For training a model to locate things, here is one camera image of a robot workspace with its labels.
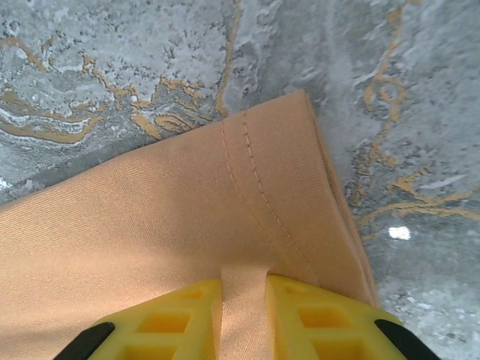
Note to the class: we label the orange t-shirt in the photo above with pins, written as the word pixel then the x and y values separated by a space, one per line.
pixel 150 210

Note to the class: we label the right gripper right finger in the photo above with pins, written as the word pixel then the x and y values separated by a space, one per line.
pixel 281 322

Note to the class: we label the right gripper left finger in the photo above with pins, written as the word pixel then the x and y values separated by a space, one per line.
pixel 202 322

